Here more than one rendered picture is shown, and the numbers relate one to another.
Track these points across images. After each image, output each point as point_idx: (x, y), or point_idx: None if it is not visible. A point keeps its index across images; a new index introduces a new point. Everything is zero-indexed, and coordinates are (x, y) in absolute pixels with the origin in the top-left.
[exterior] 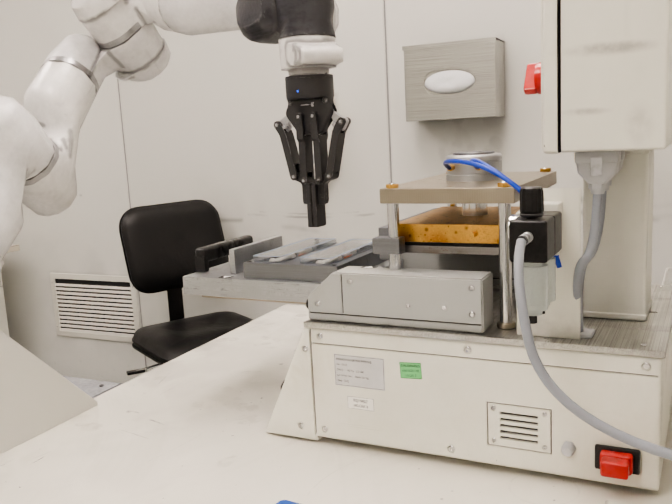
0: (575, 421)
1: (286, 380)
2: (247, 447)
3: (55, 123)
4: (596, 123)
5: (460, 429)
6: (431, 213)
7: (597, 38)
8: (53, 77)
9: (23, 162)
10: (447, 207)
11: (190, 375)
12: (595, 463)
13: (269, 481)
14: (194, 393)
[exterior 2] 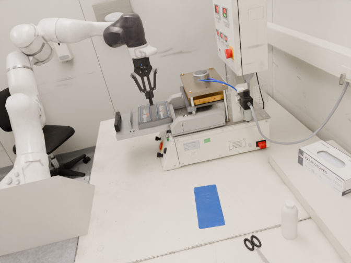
0: (250, 138)
1: (168, 155)
2: (163, 178)
3: (30, 94)
4: (251, 66)
5: (222, 150)
6: None
7: (250, 44)
8: (21, 76)
9: (38, 117)
10: None
11: (109, 162)
12: (256, 145)
13: (183, 184)
14: (121, 168)
